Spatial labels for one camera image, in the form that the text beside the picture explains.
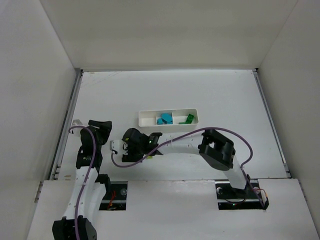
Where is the green long lego brick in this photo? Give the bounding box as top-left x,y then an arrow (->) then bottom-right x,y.
178,114 -> 195,125

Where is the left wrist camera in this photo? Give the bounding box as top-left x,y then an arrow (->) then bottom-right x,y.
69,119 -> 83,137

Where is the teal oval lego piece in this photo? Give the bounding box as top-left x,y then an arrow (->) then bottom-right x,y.
160,113 -> 173,124

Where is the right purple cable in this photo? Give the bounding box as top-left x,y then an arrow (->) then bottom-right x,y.
110,126 -> 266,208

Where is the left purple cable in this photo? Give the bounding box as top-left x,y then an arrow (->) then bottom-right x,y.
68,125 -> 97,240

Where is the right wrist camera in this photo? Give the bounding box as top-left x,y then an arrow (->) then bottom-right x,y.
109,140 -> 126,155

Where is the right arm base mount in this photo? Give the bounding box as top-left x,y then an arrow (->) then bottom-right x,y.
215,182 -> 270,210

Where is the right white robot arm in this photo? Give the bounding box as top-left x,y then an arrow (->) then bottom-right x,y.
121,128 -> 247,190

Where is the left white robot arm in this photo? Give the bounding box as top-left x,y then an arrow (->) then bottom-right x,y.
52,120 -> 112,240

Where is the white compartment tray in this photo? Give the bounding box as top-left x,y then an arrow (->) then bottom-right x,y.
138,108 -> 199,132

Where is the blue square lego brick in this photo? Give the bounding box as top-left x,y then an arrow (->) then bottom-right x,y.
156,118 -> 163,125

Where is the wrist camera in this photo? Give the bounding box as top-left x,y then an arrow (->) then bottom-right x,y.
109,140 -> 126,155
69,119 -> 83,137

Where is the purple cable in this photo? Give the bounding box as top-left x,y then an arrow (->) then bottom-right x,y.
68,125 -> 97,240
110,126 -> 266,208

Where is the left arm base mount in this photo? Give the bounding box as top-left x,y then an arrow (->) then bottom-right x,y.
97,174 -> 128,211

